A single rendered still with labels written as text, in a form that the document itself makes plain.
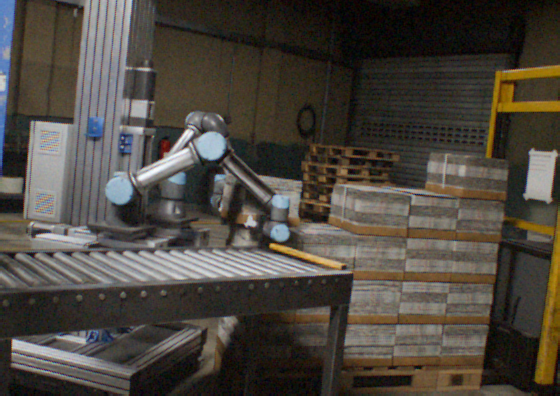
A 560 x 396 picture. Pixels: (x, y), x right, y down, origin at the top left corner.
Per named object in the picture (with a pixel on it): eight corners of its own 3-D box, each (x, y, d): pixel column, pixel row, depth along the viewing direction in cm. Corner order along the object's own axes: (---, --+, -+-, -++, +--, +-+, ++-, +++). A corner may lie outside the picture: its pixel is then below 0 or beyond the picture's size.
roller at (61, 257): (63, 265, 225) (64, 250, 225) (123, 299, 189) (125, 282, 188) (49, 265, 222) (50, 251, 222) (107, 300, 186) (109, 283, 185)
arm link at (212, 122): (228, 109, 349) (251, 190, 369) (214, 109, 356) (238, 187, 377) (213, 118, 342) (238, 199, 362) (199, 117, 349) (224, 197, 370)
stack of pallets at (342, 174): (347, 224, 1110) (356, 148, 1101) (392, 234, 1041) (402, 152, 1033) (292, 225, 1019) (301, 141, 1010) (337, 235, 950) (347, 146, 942)
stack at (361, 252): (211, 368, 351) (227, 216, 346) (401, 366, 389) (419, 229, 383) (229, 397, 315) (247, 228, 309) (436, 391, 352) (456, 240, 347)
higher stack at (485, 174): (400, 366, 388) (427, 151, 380) (443, 365, 398) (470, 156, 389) (435, 391, 352) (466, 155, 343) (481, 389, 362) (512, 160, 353)
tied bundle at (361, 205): (327, 223, 364) (331, 182, 363) (374, 227, 373) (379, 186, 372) (355, 235, 328) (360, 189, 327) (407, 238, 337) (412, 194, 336)
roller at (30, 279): (6, 266, 213) (7, 252, 212) (58, 304, 176) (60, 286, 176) (-9, 267, 210) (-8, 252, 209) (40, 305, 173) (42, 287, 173)
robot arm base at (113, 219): (98, 223, 282) (100, 201, 282) (116, 220, 297) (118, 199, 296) (129, 228, 278) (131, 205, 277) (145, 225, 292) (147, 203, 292)
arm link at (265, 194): (194, 146, 292) (274, 219, 297) (193, 146, 281) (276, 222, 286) (212, 127, 292) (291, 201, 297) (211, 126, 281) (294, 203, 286)
